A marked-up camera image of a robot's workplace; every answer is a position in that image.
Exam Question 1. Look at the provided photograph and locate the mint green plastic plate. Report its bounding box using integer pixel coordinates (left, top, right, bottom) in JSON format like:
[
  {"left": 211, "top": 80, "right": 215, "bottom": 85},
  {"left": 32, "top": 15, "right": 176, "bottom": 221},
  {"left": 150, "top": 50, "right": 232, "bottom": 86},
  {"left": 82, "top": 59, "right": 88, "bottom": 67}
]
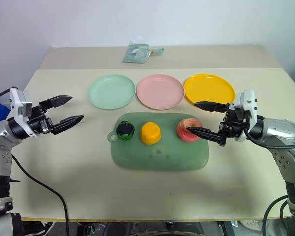
[{"left": 87, "top": 74, "right": 136, "bottom": 111}]

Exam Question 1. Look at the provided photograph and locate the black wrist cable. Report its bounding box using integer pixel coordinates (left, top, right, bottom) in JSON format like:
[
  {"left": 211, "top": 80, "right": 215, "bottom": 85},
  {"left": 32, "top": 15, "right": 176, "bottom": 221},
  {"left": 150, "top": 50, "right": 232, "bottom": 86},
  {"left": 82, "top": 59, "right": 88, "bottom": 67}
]
[
  {"left": 243, "top": 127, "right": 295, "bottom": 149},
  {"left": 0, "top": 86, "right": 17, "bottom": 104}
]

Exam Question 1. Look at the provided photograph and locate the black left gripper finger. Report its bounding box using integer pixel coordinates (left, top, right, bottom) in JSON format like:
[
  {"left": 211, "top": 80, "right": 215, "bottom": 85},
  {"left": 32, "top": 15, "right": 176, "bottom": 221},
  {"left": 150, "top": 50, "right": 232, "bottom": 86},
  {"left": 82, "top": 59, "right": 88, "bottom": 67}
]
[
  {"left": 50, "top": 114, "right": 85, "bottom": 136},
  {"left": 38, "top": 95, "right": 73, "bottom": 110}
]

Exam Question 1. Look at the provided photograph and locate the yellow plastic plate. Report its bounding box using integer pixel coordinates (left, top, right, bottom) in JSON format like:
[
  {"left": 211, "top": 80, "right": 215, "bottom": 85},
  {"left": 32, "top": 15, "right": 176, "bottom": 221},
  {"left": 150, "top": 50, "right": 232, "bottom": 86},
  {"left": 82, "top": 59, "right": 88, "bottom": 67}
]
[{"left": 183, "top": 73, "right": 236, "bottom": 107}]

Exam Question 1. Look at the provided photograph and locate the small teal handled tool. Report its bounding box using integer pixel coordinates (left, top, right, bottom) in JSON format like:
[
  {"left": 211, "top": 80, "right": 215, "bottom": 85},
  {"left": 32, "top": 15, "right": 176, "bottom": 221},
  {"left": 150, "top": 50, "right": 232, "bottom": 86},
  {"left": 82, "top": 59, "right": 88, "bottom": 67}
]
[{"left": 148, "top": 47, "right": 166, "bottom": 57}]

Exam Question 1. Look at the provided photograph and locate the yellow toy fruit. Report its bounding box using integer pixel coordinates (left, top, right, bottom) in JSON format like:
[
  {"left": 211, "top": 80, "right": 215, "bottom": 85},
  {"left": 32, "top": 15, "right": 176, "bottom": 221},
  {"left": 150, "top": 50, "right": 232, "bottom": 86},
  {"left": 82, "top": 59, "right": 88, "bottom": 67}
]
[{"left": 140, "top": 121, "right": 162, "bottom": 145}]

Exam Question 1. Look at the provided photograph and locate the pink plastic plate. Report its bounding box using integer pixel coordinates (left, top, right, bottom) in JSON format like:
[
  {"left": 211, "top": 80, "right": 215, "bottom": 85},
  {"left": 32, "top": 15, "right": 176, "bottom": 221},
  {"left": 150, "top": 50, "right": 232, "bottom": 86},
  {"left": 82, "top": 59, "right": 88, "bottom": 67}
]
[{"left": 136, "top": 74, "right": 185, "bottom": 111}]

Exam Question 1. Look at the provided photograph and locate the pink red toy apple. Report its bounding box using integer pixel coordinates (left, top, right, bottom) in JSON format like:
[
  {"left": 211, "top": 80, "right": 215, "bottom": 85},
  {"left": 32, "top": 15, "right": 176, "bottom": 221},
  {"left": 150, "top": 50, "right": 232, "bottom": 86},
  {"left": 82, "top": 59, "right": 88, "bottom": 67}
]
[{"left": 176, "top": 118, "right": 204, "bottom": 144}]

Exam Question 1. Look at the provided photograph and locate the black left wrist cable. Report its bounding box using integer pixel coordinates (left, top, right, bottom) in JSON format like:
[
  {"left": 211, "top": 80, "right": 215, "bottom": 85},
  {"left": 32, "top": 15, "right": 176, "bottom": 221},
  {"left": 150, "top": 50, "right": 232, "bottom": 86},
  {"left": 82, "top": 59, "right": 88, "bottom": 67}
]
[{"left": 0, "top": 86, "right": 17, "bottom": 104}]

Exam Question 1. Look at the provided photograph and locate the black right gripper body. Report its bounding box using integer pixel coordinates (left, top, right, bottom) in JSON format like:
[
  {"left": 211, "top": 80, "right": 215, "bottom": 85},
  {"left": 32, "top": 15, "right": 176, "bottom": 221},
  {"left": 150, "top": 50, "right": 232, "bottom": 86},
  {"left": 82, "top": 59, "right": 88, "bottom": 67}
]
[{"left": 218, "top": 103, "right": 249, "bottom": 148}]

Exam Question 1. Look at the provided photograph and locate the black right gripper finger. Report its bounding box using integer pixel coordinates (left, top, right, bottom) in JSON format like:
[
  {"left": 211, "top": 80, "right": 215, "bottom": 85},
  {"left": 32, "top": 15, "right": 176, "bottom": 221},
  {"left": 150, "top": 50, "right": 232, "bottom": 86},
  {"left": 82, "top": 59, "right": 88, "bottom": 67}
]
[
  {"left": 186, "top": 126, "right": 227, "bottom": 148},
  {"left": 193, "top": 100, "right": 230, "bottom": 114}
]

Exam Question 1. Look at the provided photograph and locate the green packaged cloth bundle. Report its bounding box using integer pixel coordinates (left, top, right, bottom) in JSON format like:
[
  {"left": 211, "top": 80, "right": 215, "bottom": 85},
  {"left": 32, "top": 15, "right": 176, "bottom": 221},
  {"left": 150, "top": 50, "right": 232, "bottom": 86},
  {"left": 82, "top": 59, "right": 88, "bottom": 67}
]
[{"left": 122, "top": 41, "right": 152, "bottom": 64}]

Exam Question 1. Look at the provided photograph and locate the dark green toy fruit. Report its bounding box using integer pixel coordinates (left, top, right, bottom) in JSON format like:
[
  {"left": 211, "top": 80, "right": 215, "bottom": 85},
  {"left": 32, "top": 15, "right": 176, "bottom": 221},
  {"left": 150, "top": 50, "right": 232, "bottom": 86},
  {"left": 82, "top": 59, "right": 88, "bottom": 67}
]
[{"left": 116, "top": 120, "right": 136, "bottom": 142}]

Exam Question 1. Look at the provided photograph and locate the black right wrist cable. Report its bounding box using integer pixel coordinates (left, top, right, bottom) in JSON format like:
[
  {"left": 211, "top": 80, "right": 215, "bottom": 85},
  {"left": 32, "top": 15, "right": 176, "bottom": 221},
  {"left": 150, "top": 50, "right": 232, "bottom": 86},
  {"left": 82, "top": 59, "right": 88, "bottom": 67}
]
[{"left": 243, "top": 127, "right": 295, "bottom": 149}]

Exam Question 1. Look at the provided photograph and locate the cream table cover sheet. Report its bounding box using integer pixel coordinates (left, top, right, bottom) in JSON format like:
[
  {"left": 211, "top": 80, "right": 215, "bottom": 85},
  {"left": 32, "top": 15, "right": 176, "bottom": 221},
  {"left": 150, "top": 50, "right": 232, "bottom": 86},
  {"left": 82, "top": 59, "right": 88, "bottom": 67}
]
[{"left": 9, "top": 66, "right": 295, "bottom": 221}]

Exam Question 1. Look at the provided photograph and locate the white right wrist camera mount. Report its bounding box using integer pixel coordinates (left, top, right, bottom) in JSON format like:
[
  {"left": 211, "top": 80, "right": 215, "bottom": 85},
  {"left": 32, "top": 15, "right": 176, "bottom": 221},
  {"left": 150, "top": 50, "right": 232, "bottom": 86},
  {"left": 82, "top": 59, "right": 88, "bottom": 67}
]
[{"left": 230, "top": 88, "right": 259, "bottom": 143}]

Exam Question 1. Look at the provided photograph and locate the translucent green cutting mat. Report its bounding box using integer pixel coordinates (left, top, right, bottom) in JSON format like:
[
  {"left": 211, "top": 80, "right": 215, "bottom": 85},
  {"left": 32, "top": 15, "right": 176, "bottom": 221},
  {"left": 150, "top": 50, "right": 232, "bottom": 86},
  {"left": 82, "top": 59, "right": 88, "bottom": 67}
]
[{"left": 106, "top": 112, "right": 210, "bottom": 174}]

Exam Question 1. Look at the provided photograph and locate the black looped cable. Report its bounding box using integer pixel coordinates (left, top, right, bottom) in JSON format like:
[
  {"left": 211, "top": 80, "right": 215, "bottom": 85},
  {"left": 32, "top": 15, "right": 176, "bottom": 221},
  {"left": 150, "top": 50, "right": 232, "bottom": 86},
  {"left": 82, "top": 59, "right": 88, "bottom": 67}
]
[{"left": 264, "top": 195, "right": 290, "bottom": 236}]

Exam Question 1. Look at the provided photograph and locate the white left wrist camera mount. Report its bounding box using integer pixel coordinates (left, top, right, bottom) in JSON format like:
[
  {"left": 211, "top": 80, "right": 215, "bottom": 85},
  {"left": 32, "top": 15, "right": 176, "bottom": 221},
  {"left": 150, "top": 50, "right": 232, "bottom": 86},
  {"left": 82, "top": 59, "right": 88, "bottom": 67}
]
[{"left": 6, "top": 88, "right": 39, "bottom": 139}]

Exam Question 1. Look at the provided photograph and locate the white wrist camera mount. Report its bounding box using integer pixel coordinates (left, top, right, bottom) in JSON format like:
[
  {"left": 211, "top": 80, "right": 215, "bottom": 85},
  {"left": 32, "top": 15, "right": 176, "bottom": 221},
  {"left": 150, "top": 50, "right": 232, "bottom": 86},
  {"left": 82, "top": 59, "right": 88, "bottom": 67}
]
[
  {"left": 6, "top": 88, "right": 39, "bottom": 139},
  {"left": 230, "top": 88, "right": 259, "bottom": 143}
]

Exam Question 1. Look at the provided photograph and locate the black cable over table edge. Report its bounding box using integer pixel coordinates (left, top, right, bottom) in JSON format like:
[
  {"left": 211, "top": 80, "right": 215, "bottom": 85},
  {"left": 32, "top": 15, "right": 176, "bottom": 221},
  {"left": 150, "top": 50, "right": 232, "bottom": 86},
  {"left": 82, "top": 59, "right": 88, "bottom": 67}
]
[{"left": 10, "top": 154, "right": 71, "bottom": 236}]

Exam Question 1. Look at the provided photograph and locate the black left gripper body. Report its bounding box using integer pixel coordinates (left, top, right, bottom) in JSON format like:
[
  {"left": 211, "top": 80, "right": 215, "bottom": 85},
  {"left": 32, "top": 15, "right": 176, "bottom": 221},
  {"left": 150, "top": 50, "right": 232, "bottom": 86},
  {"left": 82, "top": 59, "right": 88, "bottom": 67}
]
[{"left": 27, "top": 102, "right": 55, "bottom": 135}]

